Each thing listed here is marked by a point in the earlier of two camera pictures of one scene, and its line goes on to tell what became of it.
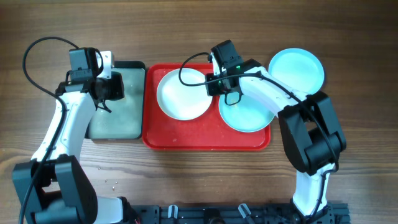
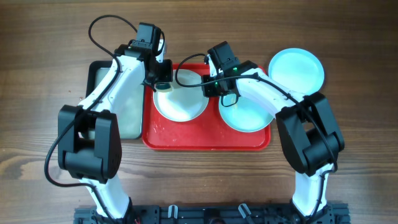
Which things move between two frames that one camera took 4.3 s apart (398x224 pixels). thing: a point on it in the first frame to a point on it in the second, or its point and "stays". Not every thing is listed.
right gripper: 212,89 stays
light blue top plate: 298,68 stays
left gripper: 118,93 to 168,74
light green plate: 247,116 stays
